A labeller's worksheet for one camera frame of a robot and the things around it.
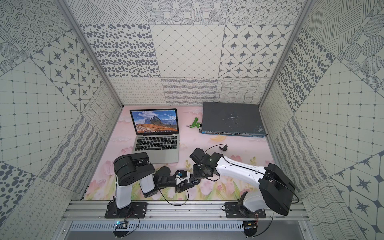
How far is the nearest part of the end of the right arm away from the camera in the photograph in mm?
587

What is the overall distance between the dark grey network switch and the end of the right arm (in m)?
0.35

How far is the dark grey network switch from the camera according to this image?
1.03 metres
